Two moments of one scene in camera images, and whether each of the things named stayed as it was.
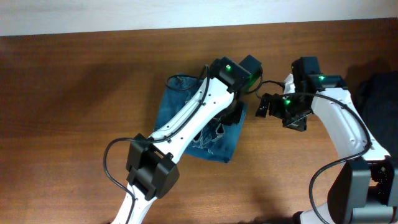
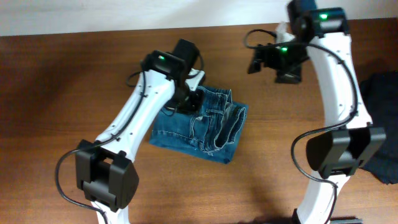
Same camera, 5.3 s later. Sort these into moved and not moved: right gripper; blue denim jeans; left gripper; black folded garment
Moved: right gripper; left gripper
Not moved: blue denim jeans; black folded garment
